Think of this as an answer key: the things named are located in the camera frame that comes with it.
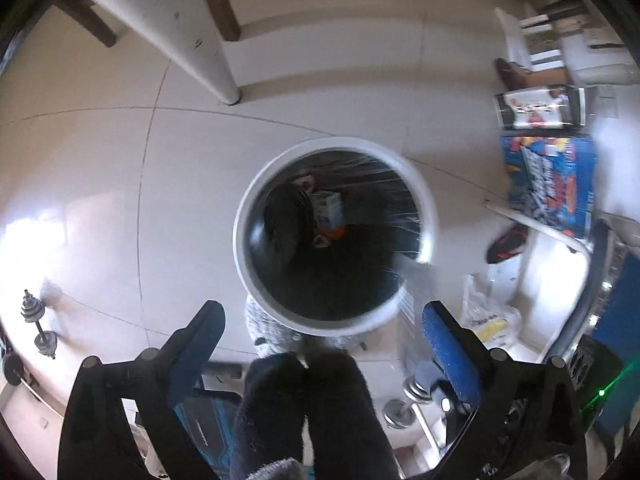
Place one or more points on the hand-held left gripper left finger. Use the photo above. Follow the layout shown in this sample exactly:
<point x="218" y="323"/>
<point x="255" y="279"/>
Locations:
<point x="192" y="360"/>

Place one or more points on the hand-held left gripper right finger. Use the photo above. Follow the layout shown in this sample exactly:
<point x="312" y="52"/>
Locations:
<point x="450" y="355"/>

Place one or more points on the white round trash bin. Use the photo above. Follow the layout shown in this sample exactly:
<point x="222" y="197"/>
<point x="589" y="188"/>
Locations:
<point x="280" y="305"/>

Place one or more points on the chrome dumbbell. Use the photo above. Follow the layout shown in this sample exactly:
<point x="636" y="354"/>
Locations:
<point x="415" y="392"/>

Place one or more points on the white plastic bag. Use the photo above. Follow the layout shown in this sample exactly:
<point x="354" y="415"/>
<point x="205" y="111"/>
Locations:
<point x="487" y="315"/>

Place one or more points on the blue and black mat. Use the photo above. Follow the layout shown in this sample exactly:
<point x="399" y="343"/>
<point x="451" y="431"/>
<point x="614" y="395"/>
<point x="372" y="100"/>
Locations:
<point x="210" y="415"/>

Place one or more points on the grey fuzzy slipper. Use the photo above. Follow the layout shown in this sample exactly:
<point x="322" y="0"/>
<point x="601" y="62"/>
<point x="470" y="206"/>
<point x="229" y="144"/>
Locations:
<point x="267" y="327"/>
<point x="345" y="342"/>

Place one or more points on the person's left leg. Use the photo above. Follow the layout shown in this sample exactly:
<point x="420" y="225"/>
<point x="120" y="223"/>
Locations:
<point x="272" y="410"/>

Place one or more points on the red and black shoe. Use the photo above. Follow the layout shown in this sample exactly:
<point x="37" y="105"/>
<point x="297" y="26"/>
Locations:
<point x="507" y="245"/>

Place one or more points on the white metal rack tube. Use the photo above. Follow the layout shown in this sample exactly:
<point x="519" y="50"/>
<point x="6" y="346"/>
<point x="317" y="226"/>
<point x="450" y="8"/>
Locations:
<point x="542" y="227"/>

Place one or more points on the black dumbbell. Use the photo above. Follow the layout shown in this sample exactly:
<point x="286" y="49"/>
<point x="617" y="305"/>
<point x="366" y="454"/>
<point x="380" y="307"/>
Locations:
<point x="36" y="320"/>

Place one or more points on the orange wrapper scrap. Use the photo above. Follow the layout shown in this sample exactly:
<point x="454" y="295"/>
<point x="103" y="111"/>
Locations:
<point x="327" y="236"/>

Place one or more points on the crumpled paper wrapper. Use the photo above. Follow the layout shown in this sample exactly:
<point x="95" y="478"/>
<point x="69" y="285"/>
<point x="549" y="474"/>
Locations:
<point x="327" y="207"/>

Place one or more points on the blue printed cardboard box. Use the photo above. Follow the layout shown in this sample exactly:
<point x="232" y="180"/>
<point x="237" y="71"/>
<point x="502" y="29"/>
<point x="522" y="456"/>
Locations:
<point x="550" y="180"/>

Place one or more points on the red white printed package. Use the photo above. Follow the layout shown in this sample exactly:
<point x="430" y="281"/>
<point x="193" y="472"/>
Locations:
<point x="537" y="107"/>

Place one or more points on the dark red shoe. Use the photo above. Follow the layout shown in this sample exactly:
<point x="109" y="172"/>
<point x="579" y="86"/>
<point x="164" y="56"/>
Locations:
<point x="510" y="71"/>

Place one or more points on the white plastic stool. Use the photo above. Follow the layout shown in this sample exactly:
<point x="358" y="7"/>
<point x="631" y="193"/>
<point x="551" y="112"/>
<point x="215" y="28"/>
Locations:
<point x="517" y="35"/>

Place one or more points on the white table leg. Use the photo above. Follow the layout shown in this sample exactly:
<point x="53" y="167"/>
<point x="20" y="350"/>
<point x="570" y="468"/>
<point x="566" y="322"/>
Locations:
<point x="185" y="20"/>

